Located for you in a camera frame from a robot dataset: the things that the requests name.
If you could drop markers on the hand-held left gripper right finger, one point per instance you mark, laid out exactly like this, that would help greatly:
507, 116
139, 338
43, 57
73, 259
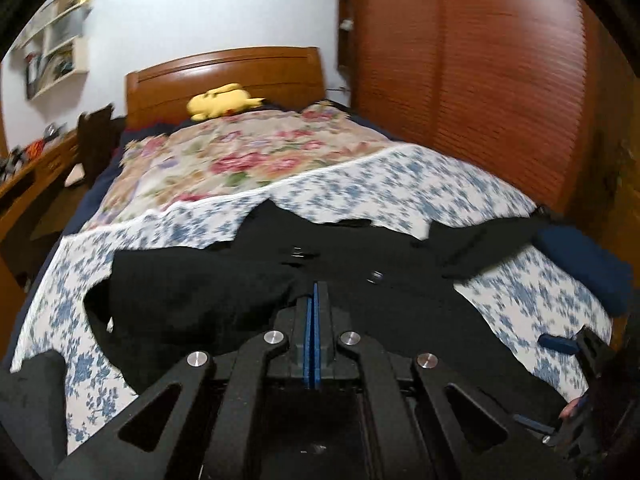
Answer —
320, 340

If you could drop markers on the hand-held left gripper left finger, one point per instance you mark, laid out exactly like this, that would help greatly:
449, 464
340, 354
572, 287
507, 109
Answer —
306, 340

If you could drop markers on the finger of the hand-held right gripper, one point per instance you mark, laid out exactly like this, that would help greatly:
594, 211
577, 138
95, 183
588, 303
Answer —
557, 344
535, 424

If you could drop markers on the black garment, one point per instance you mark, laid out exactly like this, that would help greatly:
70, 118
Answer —
200, 285

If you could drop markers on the person's right hand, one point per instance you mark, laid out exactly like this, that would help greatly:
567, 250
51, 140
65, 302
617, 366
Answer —
572, 409

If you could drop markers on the blue floral bed sheet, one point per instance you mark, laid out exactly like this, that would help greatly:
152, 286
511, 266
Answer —
350, 190

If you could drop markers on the pink floral blanket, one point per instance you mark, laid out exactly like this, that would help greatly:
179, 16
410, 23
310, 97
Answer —
240, 160

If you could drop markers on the yellow plush toy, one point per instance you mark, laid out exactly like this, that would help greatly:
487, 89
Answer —
220, 100

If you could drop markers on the wooden bed headboard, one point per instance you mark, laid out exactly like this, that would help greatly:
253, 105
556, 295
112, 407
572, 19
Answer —
225, 72

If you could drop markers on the dark grey cloth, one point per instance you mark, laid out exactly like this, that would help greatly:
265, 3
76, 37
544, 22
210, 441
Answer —
30, 410

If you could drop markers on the dark desk chair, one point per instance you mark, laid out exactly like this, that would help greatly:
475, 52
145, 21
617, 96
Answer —
97, 135

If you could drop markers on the wooden louvered wardrobe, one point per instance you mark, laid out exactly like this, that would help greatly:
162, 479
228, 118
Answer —
475, 60

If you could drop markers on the small white figurine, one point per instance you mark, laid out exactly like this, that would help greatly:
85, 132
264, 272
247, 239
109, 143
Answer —
345, 24

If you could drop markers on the wooden desk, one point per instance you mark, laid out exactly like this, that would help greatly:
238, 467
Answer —
25, 180

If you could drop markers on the white wall shelf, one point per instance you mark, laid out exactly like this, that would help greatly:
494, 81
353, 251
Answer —
60, 40

